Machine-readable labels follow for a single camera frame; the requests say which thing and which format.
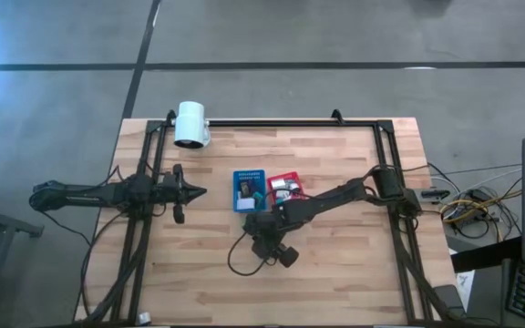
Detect tangled cable bundle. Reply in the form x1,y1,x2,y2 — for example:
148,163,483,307
424,161,523,242

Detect black aluminium table frame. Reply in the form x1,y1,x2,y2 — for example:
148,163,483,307
79,108,462,327

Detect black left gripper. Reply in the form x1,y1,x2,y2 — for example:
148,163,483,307
158,163,208,225

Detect red plastic basket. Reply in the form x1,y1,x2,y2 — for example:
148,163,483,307
265,170,307,204

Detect white paper sheet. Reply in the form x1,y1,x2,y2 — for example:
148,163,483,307
455,270,476,300

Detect blue plastic basket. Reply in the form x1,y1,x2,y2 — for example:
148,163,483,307
232,169,267,214

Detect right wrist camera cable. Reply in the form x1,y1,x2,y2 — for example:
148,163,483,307
227,230,273,278

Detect black phone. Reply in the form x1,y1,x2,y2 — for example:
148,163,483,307
432,283,467,319

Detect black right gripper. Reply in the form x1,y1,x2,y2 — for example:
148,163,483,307
243,212,300,269

